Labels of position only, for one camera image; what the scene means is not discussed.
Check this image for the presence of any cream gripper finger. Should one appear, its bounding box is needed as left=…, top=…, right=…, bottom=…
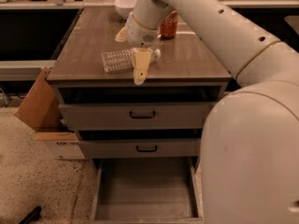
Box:
left=115, top=27, right=127, bottom=42
left=134, top=48, right=151, bottom=85

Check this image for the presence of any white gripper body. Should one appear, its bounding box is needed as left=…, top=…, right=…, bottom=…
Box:
left=125, top=12, right=163, bottom=48

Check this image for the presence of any clear plastic water bottle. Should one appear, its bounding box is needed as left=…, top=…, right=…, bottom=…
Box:
left=101, top=48, right=150, bottom=74

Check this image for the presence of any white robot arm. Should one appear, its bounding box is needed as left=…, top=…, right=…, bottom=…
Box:
left=125, top=0, right=299, bottom=224

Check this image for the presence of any top grey drawer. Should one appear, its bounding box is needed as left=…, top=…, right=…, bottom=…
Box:
left=59, top=103, right=212, bottom=131

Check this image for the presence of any grey drawer cabinet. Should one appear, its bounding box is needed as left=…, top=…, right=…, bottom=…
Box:
left=48, top=7, right=231, bottom=224

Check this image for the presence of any open bottom grey drawer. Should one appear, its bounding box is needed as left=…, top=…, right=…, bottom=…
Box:
left=91, top=158, right=203, bottom=224

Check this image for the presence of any white ceramic bowl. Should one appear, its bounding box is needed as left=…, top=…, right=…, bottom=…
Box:
left=114, top=0, right=137, bottom=19

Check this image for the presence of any red cola can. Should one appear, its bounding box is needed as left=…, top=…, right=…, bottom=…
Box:
left=160, top=11, right=178, bottom=38

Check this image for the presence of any brown cardboard box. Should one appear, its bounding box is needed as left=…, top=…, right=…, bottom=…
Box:
left=15, top=67, right=84, bottom=160

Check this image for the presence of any black leg bottom left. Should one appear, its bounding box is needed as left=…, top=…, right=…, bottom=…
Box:
left=19, top=206, right=42, bottom=224

